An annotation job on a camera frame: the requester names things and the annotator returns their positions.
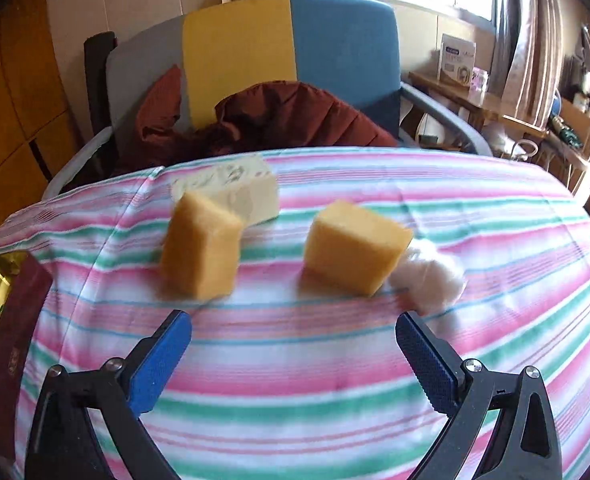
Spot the white blue product box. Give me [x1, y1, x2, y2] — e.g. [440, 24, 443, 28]
[437, 34, 477, 86]

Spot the orange sponge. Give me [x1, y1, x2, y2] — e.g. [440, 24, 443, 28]
[160, 190, 246, 300]

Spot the dark red jacket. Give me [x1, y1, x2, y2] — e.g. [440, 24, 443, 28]
[117, 65, 400, 173]

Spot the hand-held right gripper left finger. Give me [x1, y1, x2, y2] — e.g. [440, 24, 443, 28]
[25, 310, 193, 480]

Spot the striped pink curtain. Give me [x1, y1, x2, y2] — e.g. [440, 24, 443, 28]
[495, 0, 568, 126]

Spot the grey yellow blue chair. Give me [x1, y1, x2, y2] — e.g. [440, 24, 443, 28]
[42, 0, 493, 196]

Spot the wooden cabinet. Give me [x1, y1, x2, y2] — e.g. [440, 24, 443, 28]
[0, 0, 86, 251]

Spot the yellow sponge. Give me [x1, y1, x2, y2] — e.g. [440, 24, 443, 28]
[302, 199, 414, 297]

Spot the white cotton wad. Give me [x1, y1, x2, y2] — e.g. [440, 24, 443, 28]
[390, 239, 468, 317]

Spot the wooden desk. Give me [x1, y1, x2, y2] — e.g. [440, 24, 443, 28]
[407, 71, 548, 136]

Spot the cluttered wooden shelf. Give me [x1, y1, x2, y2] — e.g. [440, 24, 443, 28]
[545, 25, 590, 201]

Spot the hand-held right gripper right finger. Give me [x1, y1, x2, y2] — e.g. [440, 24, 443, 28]
[395, 311, 563, 480]

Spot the striped tablecloth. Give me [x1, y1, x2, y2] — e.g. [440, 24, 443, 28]
[0, 147, 590, 480]

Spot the small white cardboard box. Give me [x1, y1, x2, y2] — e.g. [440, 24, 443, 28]
[170, 155, 280, 226]

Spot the dark red storage box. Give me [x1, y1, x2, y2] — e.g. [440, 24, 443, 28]
[0, 251, 54, 461]

